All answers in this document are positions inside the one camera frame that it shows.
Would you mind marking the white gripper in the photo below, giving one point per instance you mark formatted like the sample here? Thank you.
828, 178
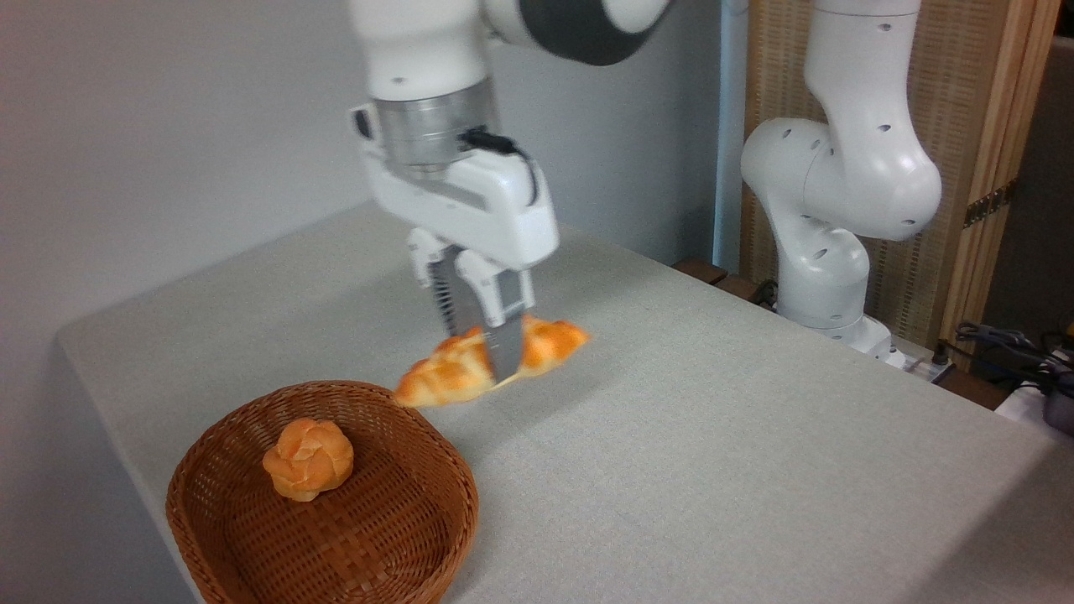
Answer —
495, 210

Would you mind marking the long braided bread loaf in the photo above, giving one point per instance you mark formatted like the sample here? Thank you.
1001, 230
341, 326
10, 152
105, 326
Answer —
449, 369

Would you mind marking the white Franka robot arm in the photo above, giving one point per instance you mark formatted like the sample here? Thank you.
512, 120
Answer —
847, 168

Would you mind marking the round knotted bread roll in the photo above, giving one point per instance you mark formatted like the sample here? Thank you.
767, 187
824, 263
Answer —
309, 460

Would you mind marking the brown wicker basket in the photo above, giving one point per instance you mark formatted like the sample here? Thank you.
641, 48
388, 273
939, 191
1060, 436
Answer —
394, 537

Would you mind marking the brown wooden side table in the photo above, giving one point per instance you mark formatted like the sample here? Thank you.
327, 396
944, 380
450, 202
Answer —
713, 275

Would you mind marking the grey tablecloth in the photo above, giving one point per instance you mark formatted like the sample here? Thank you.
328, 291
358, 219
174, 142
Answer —
713, 503

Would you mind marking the light blue vertical pole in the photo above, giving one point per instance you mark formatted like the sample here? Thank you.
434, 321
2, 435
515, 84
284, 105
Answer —
728, 126

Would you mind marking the brass screen hinge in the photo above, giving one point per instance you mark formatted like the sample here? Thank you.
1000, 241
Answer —
990, 203

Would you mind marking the wooden rattan folding screen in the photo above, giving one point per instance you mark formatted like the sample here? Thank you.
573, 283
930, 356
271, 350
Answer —
973, 101

